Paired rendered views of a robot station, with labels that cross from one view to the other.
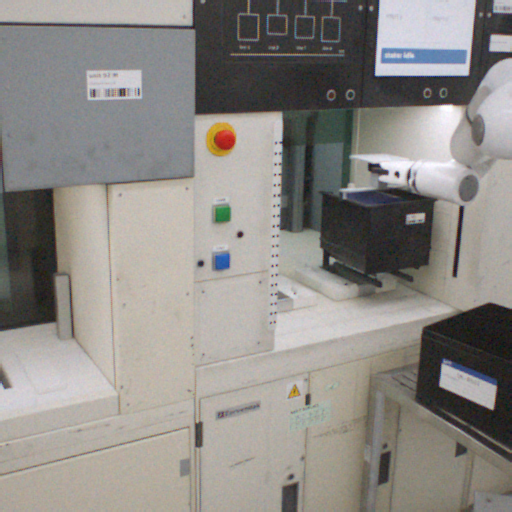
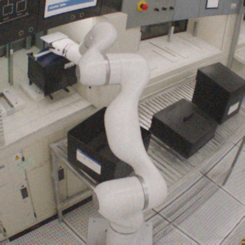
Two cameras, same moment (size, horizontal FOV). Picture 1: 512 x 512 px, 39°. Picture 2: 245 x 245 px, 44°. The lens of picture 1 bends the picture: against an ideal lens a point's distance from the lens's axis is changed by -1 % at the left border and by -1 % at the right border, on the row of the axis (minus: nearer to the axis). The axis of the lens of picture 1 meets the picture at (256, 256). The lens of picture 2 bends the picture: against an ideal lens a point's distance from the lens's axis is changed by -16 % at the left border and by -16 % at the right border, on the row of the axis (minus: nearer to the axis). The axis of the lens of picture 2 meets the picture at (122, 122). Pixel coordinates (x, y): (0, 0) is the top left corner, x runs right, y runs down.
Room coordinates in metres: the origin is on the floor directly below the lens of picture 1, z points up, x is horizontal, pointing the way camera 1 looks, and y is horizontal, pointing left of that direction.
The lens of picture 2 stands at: (0.35, -0.24, 1.93)
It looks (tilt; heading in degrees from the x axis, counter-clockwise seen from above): 39 degrees down; 342
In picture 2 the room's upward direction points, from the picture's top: 8 degrees clockwise
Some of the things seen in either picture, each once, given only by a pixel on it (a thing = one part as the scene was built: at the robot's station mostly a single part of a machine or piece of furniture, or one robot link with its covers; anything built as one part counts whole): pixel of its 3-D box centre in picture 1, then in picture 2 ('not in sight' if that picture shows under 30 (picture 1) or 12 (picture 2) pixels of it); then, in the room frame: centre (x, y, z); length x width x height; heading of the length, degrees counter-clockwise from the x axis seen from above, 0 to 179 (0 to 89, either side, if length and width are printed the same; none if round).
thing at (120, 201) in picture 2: not in sight; (120, 207); (0.96, -0.48, 1.07); 0.19 x 0.12 x 0.24; 96
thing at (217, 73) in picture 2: not in sight; (220, 91); (1.85, -1.37, 0.89); 0.29 x 0.29 x 0.25; 26
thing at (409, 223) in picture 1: (376, 217); (51, 62); (1.86, -0.31, 1.09); 0.24 x 0.20 x 0.32; 120
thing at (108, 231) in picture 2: not in sight; (122, 233); (0.96, -0.51, 0.85); 0.19 x 0.19 x 0.18
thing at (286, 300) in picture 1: (263, 291); (4, 102); (1.82, -0.02, 0.89); 0.22 x 0.21 x 0.04; 30
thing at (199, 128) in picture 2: not in sight; (186, 124); (1.62, -1.02, 0.83); 0.29 x 0.29 x 0.13; 31
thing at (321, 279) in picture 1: (344, 277); (40, 85); (1.96, -0.25, 0.89); 0.22 x 0.21 x 0.04; 30
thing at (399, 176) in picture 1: (407, 172); (64, 46); (1.77, -0.37, 1.23); 0.11 x 0.10 x 0.07; 30
